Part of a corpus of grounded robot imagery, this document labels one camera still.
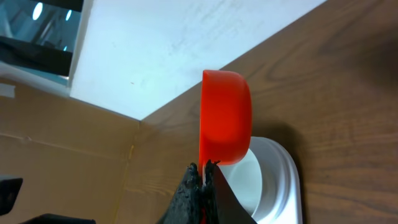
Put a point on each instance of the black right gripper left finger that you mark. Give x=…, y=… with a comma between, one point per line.
x=185, y=205

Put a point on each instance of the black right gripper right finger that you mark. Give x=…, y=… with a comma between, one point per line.
x=220, y=205

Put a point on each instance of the red plastic measuring scoop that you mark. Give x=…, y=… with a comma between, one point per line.
x=225, y=118

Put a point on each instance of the grey round bowl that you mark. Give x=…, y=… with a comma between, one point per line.
x=245, y=180

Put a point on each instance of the white digital kitchen scale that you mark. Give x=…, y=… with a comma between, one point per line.
x=280, y=200

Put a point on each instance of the brown cardboard panel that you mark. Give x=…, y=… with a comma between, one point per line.
x=72, y=157

